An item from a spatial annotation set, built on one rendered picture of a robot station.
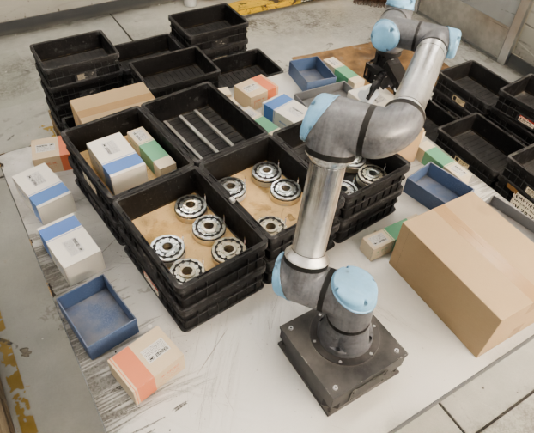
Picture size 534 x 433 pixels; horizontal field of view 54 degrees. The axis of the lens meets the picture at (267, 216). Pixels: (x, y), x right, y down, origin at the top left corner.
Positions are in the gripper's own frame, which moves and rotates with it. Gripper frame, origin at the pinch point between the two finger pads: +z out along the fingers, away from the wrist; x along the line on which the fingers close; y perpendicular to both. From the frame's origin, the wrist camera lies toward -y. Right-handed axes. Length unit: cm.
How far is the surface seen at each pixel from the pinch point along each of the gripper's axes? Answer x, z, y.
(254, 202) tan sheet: 41, 28, 7
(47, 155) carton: 93, 33, 70
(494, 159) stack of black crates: -106, 73, 14
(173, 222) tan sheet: 68, 28, 11
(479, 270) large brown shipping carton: 3, 21, -53
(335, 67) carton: -42, 34, 73
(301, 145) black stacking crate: 10.4, 27.7, 24.7
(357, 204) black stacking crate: 14.8, 23.8, -13.3
